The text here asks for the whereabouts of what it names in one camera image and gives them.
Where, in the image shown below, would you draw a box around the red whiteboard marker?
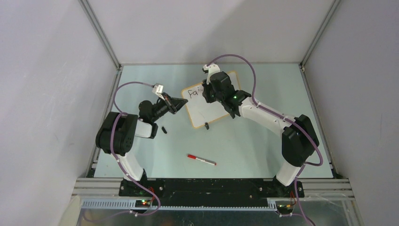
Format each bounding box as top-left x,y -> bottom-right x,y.
187,154 -> 217,166

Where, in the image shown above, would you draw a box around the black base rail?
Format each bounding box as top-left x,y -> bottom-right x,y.
119,178 -> 304,208

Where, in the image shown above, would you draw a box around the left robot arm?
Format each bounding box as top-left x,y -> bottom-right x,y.
95,92 -> 188,196

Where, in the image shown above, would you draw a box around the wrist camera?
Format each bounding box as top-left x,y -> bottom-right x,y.
152,83 -> 165,100
202,63 -> 221,85

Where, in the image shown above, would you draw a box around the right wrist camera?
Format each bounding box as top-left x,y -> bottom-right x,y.
202,63 -> 221,85

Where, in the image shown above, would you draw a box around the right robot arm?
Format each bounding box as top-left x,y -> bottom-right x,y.
202,70 -> 319,197

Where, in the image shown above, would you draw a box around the white whiteboard yellow frame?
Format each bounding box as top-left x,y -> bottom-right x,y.
181,82 -> 229,129

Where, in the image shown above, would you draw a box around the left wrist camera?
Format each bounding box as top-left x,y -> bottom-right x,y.
152,83 -> 165,100

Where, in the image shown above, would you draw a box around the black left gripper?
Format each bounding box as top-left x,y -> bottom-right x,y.
151,92 -> 187,122

